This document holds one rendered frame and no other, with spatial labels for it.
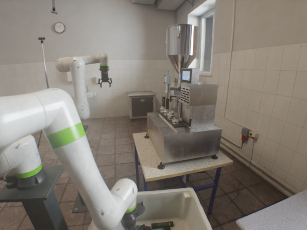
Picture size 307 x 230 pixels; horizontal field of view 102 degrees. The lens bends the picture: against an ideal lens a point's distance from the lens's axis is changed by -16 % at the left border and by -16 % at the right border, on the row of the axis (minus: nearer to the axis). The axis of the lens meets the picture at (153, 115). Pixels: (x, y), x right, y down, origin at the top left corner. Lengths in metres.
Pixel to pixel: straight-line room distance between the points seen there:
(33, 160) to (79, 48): 4.32
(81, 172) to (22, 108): 0.25
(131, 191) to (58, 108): 0.42
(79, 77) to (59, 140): 0.86
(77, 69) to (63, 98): 0.80
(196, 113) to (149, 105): 3.23
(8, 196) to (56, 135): 0.52
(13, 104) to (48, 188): 0.54
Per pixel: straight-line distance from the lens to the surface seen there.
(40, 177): 0.92
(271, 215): 1.04
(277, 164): 2.44
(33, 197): 0.87
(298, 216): 1.12
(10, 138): 0.44
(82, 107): 1.31
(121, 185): 0.67
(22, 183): 0.93
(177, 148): 1.09
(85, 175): 0.52
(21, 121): 0.44
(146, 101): 4.24
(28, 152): 0.85
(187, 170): 1.15
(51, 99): 0.48
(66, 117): 0.48
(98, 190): 0.55
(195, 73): 1.07
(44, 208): 1.01
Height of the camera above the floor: 1.44
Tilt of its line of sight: 17 degrees down
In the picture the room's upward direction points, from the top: straight up
